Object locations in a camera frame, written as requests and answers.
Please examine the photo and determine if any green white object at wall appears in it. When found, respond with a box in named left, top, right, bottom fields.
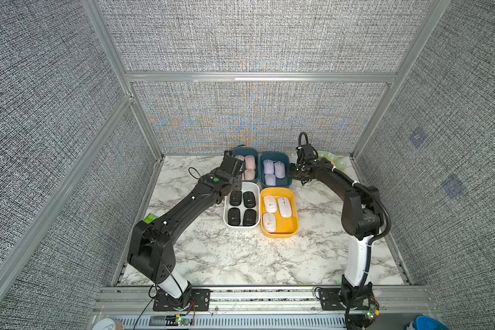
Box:
left=143, top=213, right=157, bottom=224

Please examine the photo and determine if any white round object bottom left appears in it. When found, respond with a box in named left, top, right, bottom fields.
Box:
left=92, top=318, right=117, bottom=330

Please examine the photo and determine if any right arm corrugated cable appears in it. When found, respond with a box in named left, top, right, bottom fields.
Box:
left=298, top=131, right=392, bottom=330

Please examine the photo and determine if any blue object bottom right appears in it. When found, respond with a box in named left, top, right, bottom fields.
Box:
left=403, top=316, right=448, bottom=330

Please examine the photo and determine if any white mouse front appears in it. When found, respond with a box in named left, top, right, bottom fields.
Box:
left=263, top=213, right=277, bottom=233

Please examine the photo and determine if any yellow storage box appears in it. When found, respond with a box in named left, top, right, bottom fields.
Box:
left=260, top=187, right=299, bottom=239

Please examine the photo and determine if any black mouse front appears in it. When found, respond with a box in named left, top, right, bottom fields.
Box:
left=229, top=190, right=243, bottom=207

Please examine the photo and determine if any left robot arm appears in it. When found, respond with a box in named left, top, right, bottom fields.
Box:
left=127, top=152, right=244, bottom=301

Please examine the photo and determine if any purple mouse front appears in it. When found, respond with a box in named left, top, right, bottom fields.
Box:
left=274, top=161, right=287, bottom=179

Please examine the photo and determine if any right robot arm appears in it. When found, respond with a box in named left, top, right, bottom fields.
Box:
left=289, top=142, right=391, bottom=298

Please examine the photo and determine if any purple mouse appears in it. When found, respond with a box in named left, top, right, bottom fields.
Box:
left=263, top=159, right=274, bottom=175
left=274, top=161, right=287, bottom=179
left=265, top=174, right=276, bottom=186

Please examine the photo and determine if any teal storage box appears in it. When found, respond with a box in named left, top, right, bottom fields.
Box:
left=258, top=151, right=292, bottom=188
left=232, top=146, right=259, bottom=182

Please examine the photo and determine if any green wavy plate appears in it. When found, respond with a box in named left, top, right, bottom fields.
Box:
left=318, top=151, right=347, bottom=172

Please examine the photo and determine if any pink mouse with scroll wheel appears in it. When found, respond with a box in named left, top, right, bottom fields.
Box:
left=244, top=155, right=256, bottom=170

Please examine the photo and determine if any white mouse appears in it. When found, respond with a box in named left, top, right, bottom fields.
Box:
left=263, top=195, right=278, bottom=213
left=263, top=213, right=277, bottom=233
left=277, top=197, right=292, bottom=219

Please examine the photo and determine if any white storage box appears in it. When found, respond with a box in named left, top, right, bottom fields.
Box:
left=223, top=182, right=261, bottom=231

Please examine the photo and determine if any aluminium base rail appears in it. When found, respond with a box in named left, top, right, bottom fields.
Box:
left=86, top=284, right=442, bottom=330

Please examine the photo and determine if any black mouse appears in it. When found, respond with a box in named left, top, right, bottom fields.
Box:
left=229, top=190, right=243, bottom=207
left=243, top=191, right=257, bottom=208
left=242, top=209, right=258, bottom=227
left=228, top=208, right=241, bottom=227

